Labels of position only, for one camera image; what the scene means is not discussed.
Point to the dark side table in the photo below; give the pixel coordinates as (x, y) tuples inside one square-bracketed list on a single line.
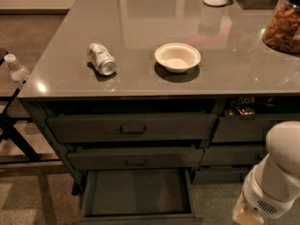
[(12, 112)]

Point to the drawer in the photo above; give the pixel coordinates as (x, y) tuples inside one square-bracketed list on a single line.
[(220, 175), (249, 128), (135, 158), (139, 197), (128, 127), (231, 155)]

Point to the dark cabinet frame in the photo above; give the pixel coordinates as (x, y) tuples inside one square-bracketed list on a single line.
[(42, 107)]

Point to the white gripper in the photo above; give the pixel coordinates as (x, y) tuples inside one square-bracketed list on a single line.
[(262, 193)]

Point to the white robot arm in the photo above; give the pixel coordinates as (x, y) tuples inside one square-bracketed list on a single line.
[(283, 142)]

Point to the white paper bowl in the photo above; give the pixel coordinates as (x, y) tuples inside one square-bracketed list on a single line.
[(177, 57)]

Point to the clear plastic water bottle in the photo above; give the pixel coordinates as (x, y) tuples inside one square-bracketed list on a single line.
[(18, 73)]

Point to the snack bags in drawer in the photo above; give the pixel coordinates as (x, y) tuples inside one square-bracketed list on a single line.
[(248, 105)]

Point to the jar of snacks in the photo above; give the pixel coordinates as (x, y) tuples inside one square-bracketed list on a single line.
[(283, 32)]

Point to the silver soda can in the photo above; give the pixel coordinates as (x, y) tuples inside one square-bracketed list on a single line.
[(101, 59)]

